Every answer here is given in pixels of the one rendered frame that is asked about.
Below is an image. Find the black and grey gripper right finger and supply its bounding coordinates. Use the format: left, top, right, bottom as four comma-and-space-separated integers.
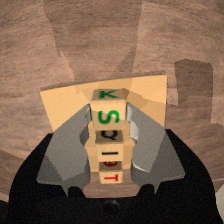
126, 102, 224, 224

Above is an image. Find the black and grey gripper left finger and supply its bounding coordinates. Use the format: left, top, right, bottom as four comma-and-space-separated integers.
5, 103, 92, 224

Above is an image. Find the wooden letter block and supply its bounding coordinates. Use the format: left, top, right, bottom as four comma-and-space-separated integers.
95, 130, 124, 162
99, 161, 123, 184
90, 89, 126, 131

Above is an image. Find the tan square mat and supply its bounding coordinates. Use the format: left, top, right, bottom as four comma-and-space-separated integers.
40, 74, 167, 172

